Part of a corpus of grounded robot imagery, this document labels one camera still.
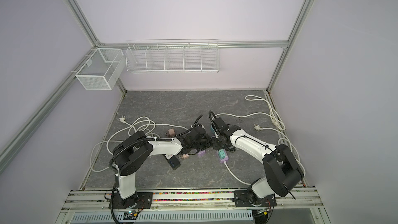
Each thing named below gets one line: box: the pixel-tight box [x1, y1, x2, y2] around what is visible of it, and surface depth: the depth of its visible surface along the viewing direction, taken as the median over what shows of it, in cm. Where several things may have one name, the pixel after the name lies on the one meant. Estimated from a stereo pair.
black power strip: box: [164, 154, 181, 171], surface depth 86 cm
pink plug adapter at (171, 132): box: [167, 128, 176, 138], surface depth 98 cm
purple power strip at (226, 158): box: [219, 152, 230, 164], surface depth 86 cm
